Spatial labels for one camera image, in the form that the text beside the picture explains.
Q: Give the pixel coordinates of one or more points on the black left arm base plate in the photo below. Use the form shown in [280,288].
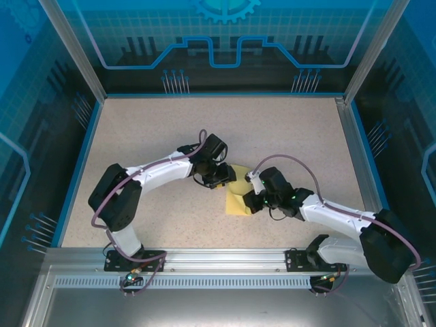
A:
[153,260]

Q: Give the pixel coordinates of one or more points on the aluminium side rail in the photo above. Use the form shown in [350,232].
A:
[357,153]

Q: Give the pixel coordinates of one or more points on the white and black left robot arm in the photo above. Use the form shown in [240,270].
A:
[160,173]

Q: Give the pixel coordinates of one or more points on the blue printed gear panel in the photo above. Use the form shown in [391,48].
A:
[136,27]

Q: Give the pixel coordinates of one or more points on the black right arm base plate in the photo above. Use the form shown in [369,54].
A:
[294,260]

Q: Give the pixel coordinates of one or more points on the blue printed side panel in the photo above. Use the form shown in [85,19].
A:
[408,136]
[27,136]

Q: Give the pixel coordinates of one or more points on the metal sheet tray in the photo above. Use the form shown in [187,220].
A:
[218,306]

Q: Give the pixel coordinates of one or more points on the aluminium frame post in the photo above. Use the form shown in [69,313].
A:
[79,58]
[373,51]

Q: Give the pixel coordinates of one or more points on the yellow paper sheet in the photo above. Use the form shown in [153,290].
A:
[235,206]

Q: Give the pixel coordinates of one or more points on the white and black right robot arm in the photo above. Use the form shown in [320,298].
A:
[334,214]

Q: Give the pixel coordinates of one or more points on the aluminium mounting rail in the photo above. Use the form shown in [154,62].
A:
[221,259]

